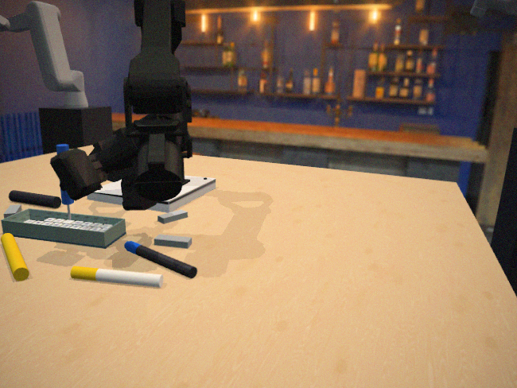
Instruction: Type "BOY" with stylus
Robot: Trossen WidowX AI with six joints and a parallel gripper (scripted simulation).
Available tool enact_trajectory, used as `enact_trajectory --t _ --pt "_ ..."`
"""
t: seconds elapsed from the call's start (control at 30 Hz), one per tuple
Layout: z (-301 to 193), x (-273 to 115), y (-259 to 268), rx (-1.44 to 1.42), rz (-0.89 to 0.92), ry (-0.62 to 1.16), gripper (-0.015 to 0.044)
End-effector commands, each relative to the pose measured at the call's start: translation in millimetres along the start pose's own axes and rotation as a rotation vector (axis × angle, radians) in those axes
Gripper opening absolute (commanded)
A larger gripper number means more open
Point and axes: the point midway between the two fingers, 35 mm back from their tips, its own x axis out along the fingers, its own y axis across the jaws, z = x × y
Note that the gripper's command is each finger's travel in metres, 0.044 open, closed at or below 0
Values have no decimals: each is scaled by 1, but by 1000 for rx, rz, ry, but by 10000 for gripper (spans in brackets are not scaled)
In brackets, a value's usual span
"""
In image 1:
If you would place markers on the white marker with yellow cap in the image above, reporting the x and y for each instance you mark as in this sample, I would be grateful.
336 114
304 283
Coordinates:
117 276

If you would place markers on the blue stylus with grey tip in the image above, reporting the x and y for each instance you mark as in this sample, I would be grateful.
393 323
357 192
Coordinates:
64 195

